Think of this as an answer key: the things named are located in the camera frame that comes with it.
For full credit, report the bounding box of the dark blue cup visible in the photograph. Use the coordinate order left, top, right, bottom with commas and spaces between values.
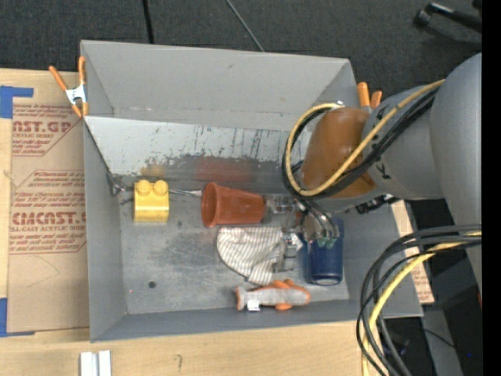
303, 217, 345, 287

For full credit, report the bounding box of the grey metal bin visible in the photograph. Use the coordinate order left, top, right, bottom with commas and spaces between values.
79, 40, 426, 343

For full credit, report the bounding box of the orange plastic cup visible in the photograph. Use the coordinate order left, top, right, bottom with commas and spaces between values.
200, 182, 269, 229

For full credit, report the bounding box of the grey and orange toy fish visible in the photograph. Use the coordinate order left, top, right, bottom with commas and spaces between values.
234, 279, 312, 312

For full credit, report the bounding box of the yellow toy brick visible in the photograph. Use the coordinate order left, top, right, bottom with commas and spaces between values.
133, 179, 171, 223

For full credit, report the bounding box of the black cylinder on white bracket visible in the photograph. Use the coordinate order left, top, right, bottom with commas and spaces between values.
354, 193, 396, 215

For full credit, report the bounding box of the brown cardboard board red print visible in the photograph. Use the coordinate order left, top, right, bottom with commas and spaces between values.
0, 67, 436, 338

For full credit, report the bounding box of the white striped cloth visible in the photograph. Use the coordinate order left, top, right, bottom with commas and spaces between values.
216, 226, 294, 285

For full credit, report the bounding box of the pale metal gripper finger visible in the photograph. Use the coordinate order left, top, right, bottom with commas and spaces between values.
279, 230, 301, 272
267, 196, 299, 215

